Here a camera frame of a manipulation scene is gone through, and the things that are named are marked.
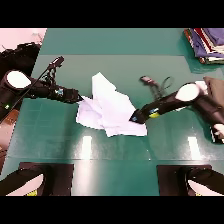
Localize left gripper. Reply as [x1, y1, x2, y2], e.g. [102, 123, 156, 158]
[59, 87, 84, 104]

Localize brown garment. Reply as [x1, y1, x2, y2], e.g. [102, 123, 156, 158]
[202, 76, 224, 112]

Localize purple garment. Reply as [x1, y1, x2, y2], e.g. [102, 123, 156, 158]
[188, 27, 224, 59]

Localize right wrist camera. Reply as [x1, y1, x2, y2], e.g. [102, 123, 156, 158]
[139, 75, 160, 98]

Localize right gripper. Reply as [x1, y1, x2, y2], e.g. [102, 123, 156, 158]
[128, 107, 150, 125]

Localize white garment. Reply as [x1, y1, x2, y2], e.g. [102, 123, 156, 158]
[195, 79, 210, 94]

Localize white shirt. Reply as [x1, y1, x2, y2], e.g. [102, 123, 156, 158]
[75, 71, 149, 138]

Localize red garment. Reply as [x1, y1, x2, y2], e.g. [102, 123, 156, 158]
[193, 27, 215, 51]

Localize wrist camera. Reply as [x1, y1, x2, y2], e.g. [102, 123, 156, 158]
[139, 75, 160, 98]
[45, 55, 65, 73]

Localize black cable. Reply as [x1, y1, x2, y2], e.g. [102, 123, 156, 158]
[158, 76, 175, 100]

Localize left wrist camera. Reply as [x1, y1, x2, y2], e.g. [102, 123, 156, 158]
[45, 55, 65, 73]

